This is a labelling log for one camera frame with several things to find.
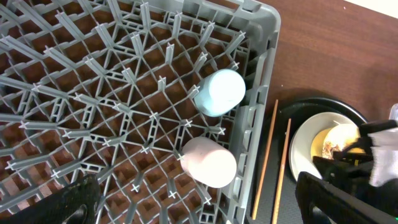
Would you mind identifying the wooden chopstick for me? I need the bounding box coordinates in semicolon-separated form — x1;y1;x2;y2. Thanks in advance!
271;118;291;224
252;100;279;220

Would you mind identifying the round black tray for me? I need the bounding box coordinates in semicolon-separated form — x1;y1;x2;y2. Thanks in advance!
245;96;369;224

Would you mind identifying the grey dishwasher rack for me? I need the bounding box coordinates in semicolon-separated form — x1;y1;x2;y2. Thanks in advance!
1;0;281;223

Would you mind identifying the pink cup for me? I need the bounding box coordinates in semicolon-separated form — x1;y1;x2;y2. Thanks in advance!
180;137;237;188

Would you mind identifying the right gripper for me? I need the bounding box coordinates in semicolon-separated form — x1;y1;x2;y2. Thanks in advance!
313;119;397;215

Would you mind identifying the blue cup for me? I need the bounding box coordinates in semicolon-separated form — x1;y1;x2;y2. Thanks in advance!
193;68;246;117

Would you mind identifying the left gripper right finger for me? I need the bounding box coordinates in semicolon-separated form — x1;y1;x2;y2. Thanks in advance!
295;172;397;224

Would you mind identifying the yellow bowl with food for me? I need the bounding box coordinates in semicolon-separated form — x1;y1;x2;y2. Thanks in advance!
311;124;359;159

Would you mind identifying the clear plastic bin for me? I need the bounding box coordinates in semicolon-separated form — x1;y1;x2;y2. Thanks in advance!
389;103;398;120

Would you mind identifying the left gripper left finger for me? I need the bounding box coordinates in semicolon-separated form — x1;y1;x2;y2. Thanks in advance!
1;174;101;224

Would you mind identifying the grey plate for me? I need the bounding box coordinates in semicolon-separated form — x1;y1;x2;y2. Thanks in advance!
289;112;358;180

